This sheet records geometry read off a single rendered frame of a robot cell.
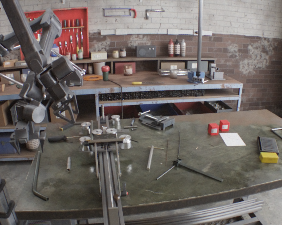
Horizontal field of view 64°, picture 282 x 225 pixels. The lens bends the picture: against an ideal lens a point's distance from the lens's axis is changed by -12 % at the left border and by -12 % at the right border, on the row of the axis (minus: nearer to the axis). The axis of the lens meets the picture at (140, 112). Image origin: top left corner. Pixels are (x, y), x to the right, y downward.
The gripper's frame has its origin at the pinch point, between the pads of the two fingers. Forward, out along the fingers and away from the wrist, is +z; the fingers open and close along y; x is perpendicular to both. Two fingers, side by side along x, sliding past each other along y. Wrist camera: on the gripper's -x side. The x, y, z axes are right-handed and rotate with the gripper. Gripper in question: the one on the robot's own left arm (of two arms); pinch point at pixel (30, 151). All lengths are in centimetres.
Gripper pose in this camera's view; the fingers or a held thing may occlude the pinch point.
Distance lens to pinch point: 101.8
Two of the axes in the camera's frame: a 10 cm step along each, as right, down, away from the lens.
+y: 9.6, -1.0, 2.6
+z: 0.0, 9.4, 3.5
